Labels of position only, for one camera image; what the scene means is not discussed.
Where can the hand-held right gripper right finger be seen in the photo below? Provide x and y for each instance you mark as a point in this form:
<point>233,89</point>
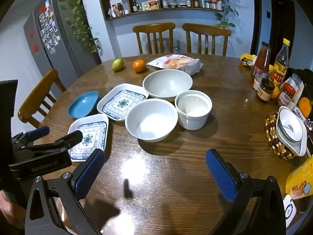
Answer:
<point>220,173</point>

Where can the white round bowl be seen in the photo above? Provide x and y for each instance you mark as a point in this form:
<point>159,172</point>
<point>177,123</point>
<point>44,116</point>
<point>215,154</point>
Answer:
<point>151,122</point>

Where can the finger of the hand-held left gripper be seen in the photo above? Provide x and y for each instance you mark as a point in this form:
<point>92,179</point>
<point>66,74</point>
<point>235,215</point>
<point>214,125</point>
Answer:
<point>39,132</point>
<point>71,138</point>

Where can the white snack bar packet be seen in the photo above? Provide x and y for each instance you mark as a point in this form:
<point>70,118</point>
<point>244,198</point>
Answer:
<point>300,112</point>

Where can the clear plastic food bag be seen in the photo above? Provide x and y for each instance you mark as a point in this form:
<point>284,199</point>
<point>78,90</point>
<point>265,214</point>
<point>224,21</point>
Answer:
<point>296,83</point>

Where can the brown jar with dark lid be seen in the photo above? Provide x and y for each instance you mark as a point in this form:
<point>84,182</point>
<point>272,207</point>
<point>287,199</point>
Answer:
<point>265,90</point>

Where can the dark wooden wall shelf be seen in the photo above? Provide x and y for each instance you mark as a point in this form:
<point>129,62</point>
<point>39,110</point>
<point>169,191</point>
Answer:
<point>161,11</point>

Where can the yellow nut bag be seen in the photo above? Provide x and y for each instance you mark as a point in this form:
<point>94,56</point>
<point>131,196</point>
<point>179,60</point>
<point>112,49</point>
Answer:
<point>300,178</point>

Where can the red sauce bottle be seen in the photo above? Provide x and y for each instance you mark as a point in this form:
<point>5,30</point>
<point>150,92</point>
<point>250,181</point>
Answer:
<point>262,58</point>

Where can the wooden bead trivet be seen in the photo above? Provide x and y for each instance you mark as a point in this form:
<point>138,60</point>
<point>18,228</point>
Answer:
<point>271,134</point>

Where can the small white-lidded jar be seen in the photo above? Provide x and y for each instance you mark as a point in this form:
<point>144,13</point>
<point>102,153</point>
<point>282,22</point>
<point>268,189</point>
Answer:
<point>256,83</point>

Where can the black bag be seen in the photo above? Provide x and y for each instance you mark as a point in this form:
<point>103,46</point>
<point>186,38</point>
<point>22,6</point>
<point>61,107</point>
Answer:
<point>305,74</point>

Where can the green pear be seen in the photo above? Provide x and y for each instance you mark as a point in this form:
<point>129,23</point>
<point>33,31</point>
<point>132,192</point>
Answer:
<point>117,65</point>

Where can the wooden dining chair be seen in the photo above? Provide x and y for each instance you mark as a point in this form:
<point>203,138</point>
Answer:
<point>154,28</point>
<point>206,29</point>
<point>36,95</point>

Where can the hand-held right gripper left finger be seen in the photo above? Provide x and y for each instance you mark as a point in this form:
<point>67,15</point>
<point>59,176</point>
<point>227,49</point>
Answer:
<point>89,171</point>

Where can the small leafy shelf plant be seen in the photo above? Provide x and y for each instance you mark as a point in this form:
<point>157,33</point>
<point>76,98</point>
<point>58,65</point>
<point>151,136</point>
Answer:
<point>226,14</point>

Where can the grey refrigerator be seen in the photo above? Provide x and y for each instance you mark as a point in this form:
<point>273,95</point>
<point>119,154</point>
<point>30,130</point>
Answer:
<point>66,41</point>

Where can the blue patterned serving dish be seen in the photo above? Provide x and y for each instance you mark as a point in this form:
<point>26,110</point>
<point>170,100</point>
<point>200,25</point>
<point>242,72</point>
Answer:
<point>293,146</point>

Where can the white dark-rimmed bowl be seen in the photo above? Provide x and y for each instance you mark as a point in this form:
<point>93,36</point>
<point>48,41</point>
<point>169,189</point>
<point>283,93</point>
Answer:
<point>291,124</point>

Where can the orange fruit with leaves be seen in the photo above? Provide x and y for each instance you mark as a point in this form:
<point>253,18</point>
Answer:
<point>304,106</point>

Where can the trailing green plant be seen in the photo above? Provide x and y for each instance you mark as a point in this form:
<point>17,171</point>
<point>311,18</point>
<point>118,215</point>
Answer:
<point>75,17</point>

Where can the blue patterned square plate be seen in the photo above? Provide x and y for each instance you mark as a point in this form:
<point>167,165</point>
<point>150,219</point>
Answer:
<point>91,137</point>
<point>117,102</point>

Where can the red-lidded sauce jar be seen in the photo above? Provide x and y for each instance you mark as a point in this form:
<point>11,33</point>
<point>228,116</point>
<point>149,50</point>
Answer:
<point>286,95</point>

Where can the white straight-sided ramekin bowl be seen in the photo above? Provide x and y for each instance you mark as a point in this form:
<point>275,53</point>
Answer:
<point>193,117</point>

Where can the orange tangerine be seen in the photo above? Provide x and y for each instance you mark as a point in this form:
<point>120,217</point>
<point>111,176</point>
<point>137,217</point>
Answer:
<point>139,66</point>

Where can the small blue dish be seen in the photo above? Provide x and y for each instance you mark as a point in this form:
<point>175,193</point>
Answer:
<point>82,104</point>

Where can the white snack bag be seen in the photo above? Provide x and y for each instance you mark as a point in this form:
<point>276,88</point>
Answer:
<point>178,64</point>

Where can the yellow-capped vinegar bottle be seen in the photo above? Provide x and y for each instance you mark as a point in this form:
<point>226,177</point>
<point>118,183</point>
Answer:
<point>281,63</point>

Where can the yellow citrus fruit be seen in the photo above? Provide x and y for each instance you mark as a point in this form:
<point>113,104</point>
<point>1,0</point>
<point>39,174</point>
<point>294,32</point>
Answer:
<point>275,93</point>

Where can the dark wooden door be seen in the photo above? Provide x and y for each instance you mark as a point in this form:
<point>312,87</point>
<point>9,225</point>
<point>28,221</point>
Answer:
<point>282,24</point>

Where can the person's left hand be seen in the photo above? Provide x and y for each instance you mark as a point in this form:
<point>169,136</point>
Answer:
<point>12,213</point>

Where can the large greyish white bowl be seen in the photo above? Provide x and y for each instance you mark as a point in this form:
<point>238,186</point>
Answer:
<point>168,85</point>

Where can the yellow snack packet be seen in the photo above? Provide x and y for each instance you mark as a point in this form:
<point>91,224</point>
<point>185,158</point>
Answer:
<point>248,61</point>

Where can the cluster of fridge magnets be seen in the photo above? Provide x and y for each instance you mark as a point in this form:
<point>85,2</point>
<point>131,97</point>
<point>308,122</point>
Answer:
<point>49,29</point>

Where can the white square timer device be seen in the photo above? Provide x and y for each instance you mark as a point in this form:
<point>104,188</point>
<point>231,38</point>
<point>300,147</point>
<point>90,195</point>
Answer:
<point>289,210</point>

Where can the row of shelf jars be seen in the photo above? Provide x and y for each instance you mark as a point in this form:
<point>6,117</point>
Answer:
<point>195,2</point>

